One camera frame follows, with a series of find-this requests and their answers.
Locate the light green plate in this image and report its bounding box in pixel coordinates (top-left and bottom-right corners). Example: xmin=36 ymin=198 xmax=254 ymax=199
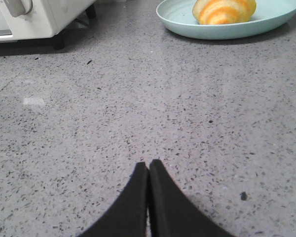
xmin=156 ymin=0 xmax=296 ymax=40

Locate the orange striped croissant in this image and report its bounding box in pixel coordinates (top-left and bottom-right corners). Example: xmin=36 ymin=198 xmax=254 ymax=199
xmin=192 ymin=0 xmax=257 ymax=25

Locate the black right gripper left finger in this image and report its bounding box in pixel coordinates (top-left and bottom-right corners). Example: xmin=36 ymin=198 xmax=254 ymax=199
xmin=80 ymin=162 xmax=148 ymax=237

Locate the white toaster oven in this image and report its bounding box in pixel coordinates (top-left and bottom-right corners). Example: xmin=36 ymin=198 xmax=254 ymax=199
xmin=0 ymin=0 xmax=96 ymax=50

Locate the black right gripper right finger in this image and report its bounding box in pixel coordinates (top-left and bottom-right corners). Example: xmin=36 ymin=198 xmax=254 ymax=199
xmin=148 ymin=159 xmax=232 ymax=237

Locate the oven timer knob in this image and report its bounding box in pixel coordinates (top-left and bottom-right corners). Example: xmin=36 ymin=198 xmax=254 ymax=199
xmin=3 ymin=0 xmax=33 ymax=17

